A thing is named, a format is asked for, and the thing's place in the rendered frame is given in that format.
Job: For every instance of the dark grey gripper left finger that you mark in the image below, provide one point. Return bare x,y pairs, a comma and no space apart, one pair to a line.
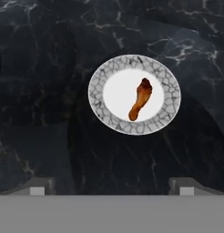
41,184

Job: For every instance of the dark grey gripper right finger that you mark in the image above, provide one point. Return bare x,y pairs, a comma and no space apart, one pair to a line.
183,184

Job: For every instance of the brown chicken drumstick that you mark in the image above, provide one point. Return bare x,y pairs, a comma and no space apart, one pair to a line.
141,98

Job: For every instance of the white plate with marbled rim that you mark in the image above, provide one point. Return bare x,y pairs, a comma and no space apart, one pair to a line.
117,94

